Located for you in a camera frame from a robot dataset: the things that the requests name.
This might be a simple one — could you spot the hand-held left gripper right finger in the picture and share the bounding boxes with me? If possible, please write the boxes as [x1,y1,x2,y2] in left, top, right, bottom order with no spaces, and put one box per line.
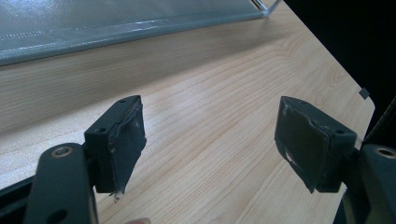
[274,95,359,194]

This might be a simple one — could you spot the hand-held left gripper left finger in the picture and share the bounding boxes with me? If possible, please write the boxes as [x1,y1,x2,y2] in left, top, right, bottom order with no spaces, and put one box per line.
[83,94,148,201]

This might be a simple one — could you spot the metal shoe rack grey shelves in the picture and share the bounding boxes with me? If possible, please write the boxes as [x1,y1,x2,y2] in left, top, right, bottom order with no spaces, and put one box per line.
[0,0,285,67]

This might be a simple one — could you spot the grey tape piece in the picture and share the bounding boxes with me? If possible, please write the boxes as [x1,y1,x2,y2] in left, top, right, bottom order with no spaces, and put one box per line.
[358,87,371,101]

